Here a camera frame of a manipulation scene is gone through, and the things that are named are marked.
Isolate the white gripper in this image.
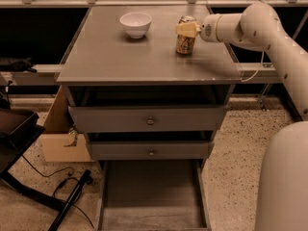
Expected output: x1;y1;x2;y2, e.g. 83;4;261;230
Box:
175;14;219;42

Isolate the orange soda can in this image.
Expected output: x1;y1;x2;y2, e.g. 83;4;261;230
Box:
176;15;195;55

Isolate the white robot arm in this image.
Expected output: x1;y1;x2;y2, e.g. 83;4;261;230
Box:
175;0;308;231

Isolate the grey drawer cabinet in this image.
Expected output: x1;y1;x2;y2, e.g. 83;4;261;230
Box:
56;5;243;170

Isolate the grey top drawer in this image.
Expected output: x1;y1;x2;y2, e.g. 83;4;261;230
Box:
68;106;226;133

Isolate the grey drawer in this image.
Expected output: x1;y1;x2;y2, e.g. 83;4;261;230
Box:
87;141;214;161
95;160;212;231
68;106;226;133

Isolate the brass top drawer knob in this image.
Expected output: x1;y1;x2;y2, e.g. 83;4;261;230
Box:
146;116;155;125

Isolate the brass drawer knob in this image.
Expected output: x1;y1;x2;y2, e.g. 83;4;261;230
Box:
148;149;155;157
146;116;155;125

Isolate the brass middle drawer knob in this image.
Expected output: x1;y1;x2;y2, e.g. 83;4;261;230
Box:
148;149;155;157

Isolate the grey middle drawer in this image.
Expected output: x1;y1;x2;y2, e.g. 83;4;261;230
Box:
87;141;214;161

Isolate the grey bottom drawer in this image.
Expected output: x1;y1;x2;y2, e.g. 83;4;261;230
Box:
95;160;212;231

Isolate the white ceramic bowl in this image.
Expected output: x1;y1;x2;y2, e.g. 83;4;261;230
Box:
119;13;152;39

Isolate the cardboard box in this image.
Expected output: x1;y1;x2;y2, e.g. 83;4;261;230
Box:
39;88;91;163

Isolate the black tray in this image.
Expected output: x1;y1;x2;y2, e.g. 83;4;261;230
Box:
0;109;39;144

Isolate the black stand base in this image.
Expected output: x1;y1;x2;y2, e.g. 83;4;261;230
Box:
0;125;91;231

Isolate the aluminium frame rail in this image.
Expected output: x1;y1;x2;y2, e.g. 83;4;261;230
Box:
0;63;280;86

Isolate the white hanging cable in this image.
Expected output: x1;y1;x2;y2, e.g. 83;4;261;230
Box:
240;0;270;83

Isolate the black floor cable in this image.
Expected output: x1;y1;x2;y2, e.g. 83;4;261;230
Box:
20;154;95;229

